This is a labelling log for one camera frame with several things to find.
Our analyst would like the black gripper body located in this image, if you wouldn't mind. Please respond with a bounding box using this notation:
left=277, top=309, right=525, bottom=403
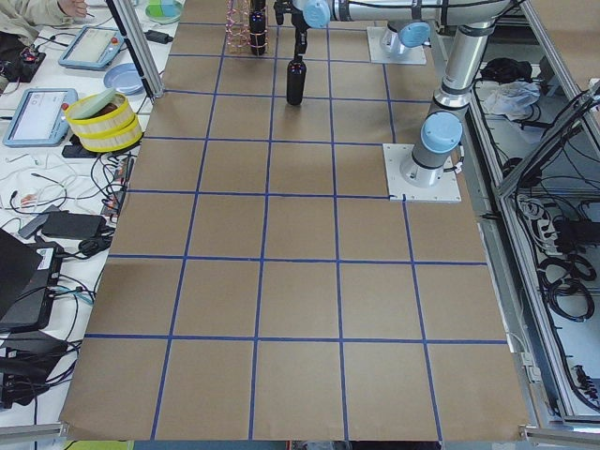
left=274, top=0, right=309, bottom=33

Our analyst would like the dark wine bottle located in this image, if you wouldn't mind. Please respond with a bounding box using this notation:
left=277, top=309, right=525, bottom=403
left=286, top=53, right=308, bottom=106

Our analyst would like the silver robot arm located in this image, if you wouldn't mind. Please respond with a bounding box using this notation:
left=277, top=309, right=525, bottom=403
left=274, top=1, right=511, bottom=188
left=380, top=21, right=430, bottom=55

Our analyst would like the person beige sleeve forearm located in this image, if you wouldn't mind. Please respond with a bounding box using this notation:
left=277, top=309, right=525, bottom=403
left=1, top=0, right=72, bottom=42

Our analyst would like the wine bottle in basket left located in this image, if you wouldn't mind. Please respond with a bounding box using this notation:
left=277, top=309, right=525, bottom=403
left=248, top=0, right=267, bottom=55

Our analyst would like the yellow wooden steamer basket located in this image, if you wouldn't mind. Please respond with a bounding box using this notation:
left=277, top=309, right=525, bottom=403
left=65, top=88, right=143, bottom=153

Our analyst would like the person hand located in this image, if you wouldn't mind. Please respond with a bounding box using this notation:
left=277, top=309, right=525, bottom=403
left=57, top=0, right=88, bottom=18

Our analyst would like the green plate with items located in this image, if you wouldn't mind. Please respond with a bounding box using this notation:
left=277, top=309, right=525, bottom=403
left=144, top=0, right=184, bottom=24

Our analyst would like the blue plate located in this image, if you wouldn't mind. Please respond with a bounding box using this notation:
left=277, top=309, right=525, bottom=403
left=103, top=63, right=144, bottom=96

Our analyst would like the far teach pendant tablet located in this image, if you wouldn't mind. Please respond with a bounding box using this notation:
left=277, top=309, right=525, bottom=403
left=58, top=25, right=125, bottom=70

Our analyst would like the teach pendant tablet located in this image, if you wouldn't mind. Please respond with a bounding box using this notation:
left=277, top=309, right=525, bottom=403
left=3, top=88, right=79, bottom=148
left=58, top=25, right=125, bottom=70

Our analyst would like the crumpled white cloth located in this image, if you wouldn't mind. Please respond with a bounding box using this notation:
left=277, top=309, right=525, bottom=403
left=482, top=81, right=540, bottom=120

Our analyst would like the near teach pendant tablet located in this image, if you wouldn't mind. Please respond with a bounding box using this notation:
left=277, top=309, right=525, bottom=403
left=3, top=88, right=79, bottom=148

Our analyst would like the black power adapter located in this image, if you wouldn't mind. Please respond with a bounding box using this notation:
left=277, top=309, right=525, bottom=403
left=41, top=211, right=106, bottom=240

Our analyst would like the black laptop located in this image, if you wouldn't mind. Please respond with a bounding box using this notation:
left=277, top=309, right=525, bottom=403
left=1, top=231, right=63, bottom=333

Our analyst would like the copper wire wine basket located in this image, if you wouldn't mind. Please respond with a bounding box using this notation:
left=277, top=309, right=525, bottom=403
left=225, top=0, right=250, bottom=54

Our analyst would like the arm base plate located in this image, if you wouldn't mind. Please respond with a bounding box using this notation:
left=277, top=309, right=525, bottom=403
left=382, top=143, right=461, bottom=203
left=367, top=22, right=430, bottom=66

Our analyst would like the aluminium frame post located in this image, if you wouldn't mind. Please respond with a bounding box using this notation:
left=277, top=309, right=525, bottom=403
left=106, top=0, right=164, bottom=102

